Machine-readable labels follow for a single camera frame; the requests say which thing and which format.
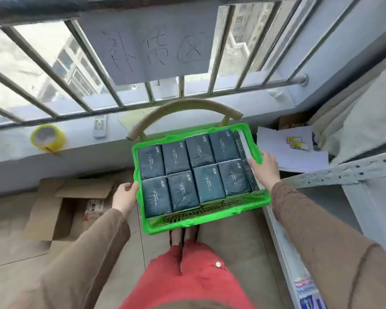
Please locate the yellow tape roll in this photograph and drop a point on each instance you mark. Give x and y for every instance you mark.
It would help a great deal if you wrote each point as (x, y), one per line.
(38, 139)

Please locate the person's red trousers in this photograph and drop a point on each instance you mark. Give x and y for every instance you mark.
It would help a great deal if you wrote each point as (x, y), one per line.
(189, 279)

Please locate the person's left hand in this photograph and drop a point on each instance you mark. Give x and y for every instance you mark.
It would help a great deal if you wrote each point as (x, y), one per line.
(124, 199)

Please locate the handwritten paper sign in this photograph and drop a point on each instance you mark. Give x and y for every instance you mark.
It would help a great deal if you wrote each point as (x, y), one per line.
(148, 44)

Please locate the white remote control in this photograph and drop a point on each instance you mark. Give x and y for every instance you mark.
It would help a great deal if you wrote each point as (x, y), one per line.
(99, 127)

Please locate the small brown cardboard box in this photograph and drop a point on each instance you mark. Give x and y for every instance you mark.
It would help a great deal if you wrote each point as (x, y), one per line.
(289, 120)

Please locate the person's left thumb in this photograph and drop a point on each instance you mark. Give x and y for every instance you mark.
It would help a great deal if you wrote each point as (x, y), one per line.
(134, 187)

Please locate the person's right forearm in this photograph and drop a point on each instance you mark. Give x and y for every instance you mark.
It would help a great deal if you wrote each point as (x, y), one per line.
(325, 250)

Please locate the green plastic basket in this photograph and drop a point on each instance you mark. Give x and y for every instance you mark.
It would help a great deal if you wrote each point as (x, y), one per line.
(199, 217)

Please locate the person's right thumb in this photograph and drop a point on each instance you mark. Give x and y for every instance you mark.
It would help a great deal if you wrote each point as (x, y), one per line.
(253, 164)

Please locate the pale yellow paper sheet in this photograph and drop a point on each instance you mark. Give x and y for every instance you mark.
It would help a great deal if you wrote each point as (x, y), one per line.
(133, 119)

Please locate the colourful printed card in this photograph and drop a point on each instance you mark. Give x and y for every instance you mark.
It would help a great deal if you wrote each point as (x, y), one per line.
(296, 143)

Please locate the person's shoes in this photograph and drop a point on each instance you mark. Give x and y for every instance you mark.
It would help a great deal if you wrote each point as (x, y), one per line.
(184, 234)

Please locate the metal window bars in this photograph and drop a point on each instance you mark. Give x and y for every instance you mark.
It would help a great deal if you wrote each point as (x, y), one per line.
(83, 57)

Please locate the pile of white paper sheets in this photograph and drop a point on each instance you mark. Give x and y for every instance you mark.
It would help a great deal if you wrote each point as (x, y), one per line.
(292, 159)

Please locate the chair with curved wooden backrest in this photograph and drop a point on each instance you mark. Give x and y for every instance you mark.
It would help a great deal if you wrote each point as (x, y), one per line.
(186, 106)

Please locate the open cardboard box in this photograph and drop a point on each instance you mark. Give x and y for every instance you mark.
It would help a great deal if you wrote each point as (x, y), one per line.
(45, 215)

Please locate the person's left forearm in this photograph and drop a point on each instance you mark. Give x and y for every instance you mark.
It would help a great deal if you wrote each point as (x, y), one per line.
(80, 263)

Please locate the grey metal shelf rack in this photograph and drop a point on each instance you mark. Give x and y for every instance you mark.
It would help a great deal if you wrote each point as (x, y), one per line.
(347, 172)

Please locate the person's right hand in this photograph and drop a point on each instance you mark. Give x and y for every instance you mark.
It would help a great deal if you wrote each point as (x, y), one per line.
(267, 173)

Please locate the group of dark blue packets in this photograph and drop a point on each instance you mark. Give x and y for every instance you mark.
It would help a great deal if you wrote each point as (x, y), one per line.
(196, 172)

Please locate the blue and white packets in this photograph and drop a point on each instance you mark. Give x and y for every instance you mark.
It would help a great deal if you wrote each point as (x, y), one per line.
(308, 294)

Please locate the beige cloth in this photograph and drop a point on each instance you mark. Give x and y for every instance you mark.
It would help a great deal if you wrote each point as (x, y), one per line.
(363, 119)

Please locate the packet inside cardboard box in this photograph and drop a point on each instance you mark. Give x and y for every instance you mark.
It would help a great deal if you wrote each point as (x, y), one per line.
(95, 207)

